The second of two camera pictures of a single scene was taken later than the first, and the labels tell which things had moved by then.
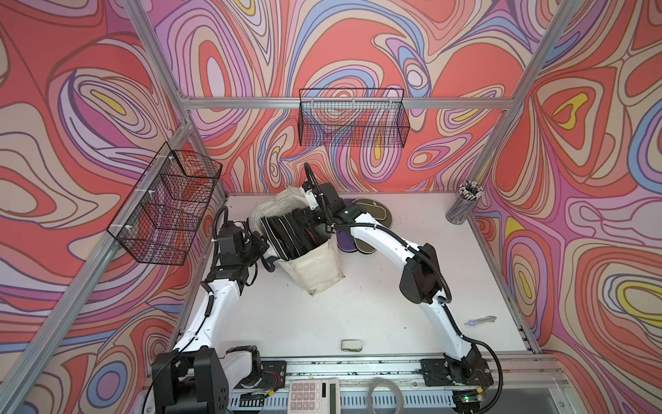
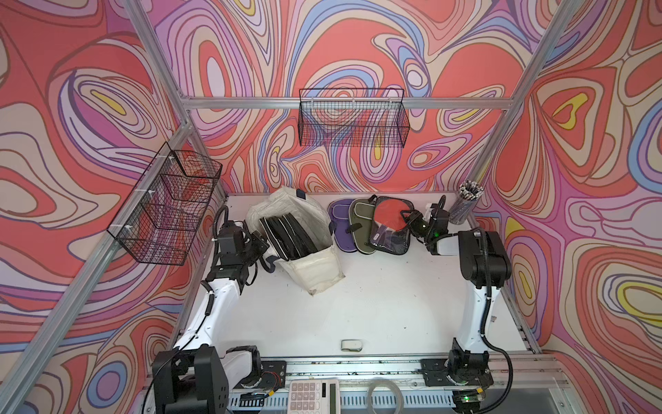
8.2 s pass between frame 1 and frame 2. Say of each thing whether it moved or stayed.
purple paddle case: stayed
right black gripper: moved
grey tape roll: stayed
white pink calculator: stayed
